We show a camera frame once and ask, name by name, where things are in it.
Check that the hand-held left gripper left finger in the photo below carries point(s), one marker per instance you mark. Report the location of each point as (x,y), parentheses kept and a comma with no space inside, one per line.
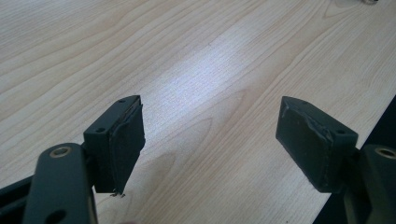
(120,146)

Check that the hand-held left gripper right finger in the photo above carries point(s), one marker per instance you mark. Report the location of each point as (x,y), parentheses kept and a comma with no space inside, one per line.
(308,143)

